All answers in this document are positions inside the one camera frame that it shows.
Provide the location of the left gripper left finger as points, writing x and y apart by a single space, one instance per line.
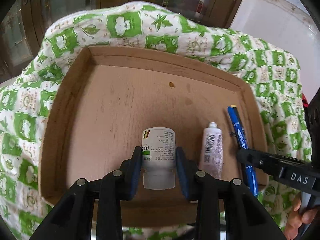
72 216

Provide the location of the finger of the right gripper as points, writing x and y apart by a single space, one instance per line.
295 173

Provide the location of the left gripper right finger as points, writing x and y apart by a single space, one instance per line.
245 216

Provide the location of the pink white ointment tube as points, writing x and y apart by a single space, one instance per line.
211 157

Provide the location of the blue marker pen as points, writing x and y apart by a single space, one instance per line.
250 173

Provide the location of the white pill bottle green label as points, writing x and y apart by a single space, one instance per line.
158 158

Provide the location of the black marker yellow cap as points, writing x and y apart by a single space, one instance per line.
235 109

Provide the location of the person right hand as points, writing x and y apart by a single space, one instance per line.
295 220

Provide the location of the red black cloth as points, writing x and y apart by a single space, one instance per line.
312 112

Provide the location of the green white patterned quilt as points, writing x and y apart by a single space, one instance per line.
272 73

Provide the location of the shallow cardboard tray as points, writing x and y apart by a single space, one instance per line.
110 95

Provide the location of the wooden glass cabinet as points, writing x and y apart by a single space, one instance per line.
24 22

